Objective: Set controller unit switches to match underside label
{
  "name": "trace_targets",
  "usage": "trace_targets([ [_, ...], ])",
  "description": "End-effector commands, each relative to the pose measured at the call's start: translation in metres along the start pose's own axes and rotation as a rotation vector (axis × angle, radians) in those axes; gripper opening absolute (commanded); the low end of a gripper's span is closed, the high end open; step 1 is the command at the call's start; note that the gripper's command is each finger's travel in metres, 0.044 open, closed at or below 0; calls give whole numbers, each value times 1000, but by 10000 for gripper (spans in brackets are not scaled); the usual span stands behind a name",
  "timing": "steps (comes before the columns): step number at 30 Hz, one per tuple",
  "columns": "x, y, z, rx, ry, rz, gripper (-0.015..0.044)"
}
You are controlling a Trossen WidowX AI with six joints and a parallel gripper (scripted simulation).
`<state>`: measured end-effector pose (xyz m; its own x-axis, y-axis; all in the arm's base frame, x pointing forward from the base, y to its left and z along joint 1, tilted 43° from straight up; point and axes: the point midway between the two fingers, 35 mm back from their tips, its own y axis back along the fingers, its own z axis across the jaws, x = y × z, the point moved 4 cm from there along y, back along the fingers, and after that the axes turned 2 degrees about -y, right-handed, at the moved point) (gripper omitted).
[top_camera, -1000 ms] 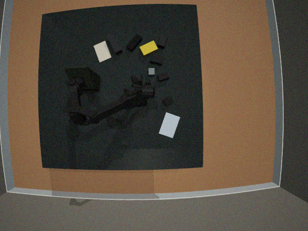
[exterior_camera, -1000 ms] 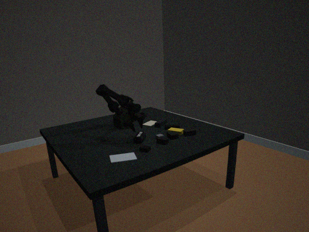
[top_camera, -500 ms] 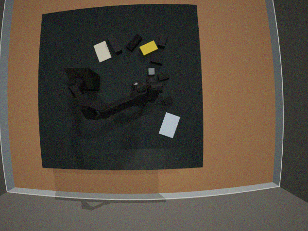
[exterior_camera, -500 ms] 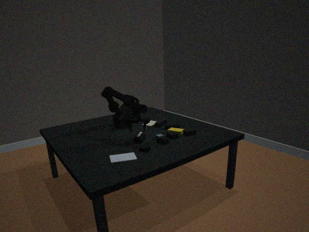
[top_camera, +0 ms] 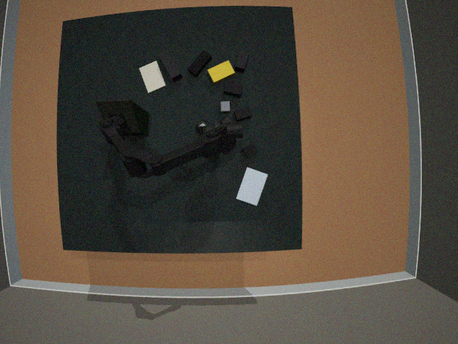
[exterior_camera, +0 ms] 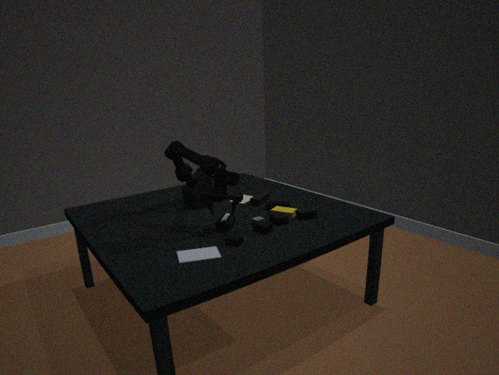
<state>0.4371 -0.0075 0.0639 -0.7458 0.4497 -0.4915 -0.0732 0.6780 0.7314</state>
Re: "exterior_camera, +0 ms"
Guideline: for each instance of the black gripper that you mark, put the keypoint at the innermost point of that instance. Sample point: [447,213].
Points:
[236,198]

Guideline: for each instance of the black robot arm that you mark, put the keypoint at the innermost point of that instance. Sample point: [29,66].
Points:
[209,166]

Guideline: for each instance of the yellow rectangular block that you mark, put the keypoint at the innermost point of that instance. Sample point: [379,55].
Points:
[290,212]

